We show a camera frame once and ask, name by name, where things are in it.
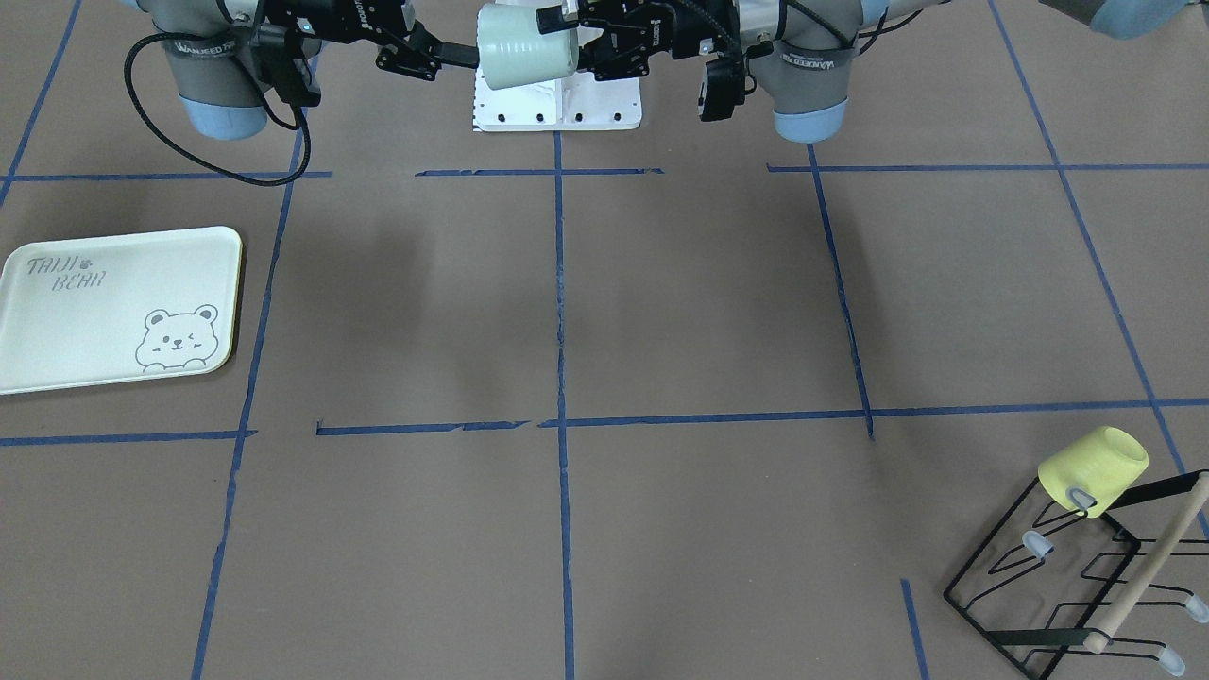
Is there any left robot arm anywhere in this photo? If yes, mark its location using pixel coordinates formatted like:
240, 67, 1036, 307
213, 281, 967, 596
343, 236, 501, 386
536, 1, 929, 144

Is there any black camera cable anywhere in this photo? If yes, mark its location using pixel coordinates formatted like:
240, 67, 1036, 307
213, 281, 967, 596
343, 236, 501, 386
125, 33, 313, 188

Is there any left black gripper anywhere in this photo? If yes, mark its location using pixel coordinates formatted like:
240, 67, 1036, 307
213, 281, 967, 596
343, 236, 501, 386
536, 1, 737, 81

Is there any yellow cup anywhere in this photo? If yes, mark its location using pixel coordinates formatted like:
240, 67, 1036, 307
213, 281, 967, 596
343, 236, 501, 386
1037, 426, 1149, 518

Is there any black wire cup rack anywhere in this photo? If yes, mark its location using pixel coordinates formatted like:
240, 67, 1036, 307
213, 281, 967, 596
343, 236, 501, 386
943, 469, 1207, 679

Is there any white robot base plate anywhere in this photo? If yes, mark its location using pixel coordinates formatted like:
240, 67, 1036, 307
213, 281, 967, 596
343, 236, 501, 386
472, 70, 644, 133

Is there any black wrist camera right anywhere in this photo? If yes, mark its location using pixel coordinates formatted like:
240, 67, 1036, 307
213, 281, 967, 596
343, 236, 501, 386
250, 23, 322, 109

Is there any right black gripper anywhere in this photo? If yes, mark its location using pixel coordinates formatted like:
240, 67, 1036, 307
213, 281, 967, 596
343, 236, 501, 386
264, 1, 480, 80

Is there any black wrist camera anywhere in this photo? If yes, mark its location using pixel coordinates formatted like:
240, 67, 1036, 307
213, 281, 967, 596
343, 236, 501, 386
698, 56, 758, 122
250, 23, 322, 109

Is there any cream bear tray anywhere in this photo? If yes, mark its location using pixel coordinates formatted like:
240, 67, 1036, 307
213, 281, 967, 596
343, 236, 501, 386
1, 227, 245, 394

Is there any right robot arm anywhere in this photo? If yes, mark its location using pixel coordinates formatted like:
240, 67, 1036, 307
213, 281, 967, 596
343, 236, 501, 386
128, 1, 479, 142

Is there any pale green cup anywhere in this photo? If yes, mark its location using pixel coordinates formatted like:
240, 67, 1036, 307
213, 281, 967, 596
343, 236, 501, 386
476, 2, 579, 91

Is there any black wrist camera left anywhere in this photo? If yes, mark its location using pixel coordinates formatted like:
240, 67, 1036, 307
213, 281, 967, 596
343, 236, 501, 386
698, 56, 758, 122

